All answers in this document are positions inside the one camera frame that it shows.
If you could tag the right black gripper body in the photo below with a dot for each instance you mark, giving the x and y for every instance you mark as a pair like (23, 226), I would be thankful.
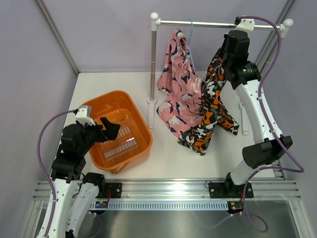
(226, 62)

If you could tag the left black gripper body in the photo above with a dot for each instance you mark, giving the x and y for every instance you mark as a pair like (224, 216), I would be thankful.
(93, 134)

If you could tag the orange camouflage shorts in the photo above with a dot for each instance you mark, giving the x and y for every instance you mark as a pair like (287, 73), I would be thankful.
(215, 112)

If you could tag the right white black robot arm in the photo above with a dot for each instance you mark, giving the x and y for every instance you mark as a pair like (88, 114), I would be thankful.
(245, 79)

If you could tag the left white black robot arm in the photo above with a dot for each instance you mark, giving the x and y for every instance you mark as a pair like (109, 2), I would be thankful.
(71, 192)

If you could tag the pink patterned shorts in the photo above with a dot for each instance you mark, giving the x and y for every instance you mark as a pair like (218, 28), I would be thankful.
(182, 108)

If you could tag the orange plastic basket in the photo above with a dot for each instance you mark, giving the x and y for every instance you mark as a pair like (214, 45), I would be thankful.
(129, 138)

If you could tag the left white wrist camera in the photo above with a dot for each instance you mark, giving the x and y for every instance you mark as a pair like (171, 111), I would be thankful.
(83, 115)

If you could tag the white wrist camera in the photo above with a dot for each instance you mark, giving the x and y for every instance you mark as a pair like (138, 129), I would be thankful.
(83, 115)
(244, 24)

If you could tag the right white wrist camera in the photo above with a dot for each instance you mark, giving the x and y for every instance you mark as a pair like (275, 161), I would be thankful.
(244, 24)

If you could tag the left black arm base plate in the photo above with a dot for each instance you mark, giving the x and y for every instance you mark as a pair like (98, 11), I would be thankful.
(113, 189)

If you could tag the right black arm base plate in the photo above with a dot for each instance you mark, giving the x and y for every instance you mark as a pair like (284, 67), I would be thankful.
(219, 190)

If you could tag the aluminium rail frame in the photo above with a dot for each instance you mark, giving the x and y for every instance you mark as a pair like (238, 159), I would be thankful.
(185, 195)

